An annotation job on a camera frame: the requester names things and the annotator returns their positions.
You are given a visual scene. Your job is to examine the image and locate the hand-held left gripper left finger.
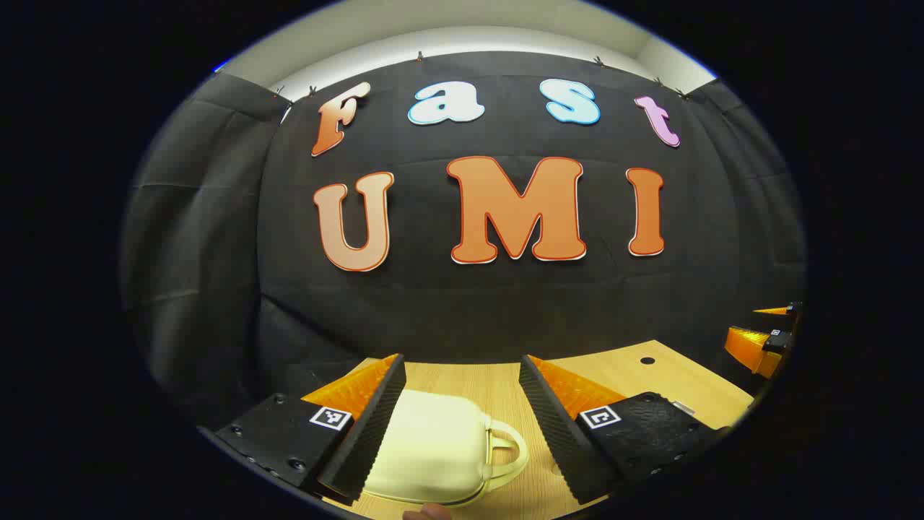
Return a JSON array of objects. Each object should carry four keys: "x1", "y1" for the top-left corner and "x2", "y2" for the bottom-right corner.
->
[{"x1": 215, "y1": 353, "x2": 407, "y2": 506}]

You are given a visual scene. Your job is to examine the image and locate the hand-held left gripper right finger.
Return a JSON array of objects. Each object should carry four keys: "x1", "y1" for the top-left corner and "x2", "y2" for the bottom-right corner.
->
[{"x1": 519, "y1": 355, "x2": 730, "y2": 505}]

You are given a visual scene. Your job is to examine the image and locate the pale yellow suitcase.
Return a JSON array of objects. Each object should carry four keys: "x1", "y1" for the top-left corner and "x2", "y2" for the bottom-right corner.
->
[{"x1": 361, "y1": 390, "x2": 529, "y2": 506}]

